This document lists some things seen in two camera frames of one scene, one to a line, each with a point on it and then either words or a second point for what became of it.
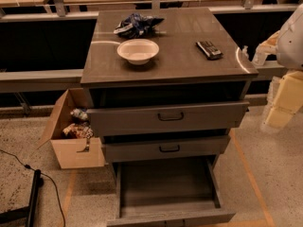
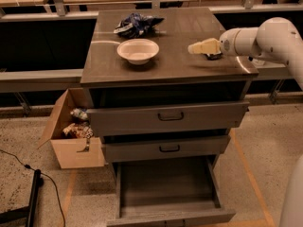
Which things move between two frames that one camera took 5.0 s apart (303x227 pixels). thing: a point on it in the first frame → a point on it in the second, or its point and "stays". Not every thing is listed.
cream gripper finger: x=265 y=48 → x=235 y=42
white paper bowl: x=137 y=51 stays
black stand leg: x=26 y=214 stays
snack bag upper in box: x=80 y=113 stays
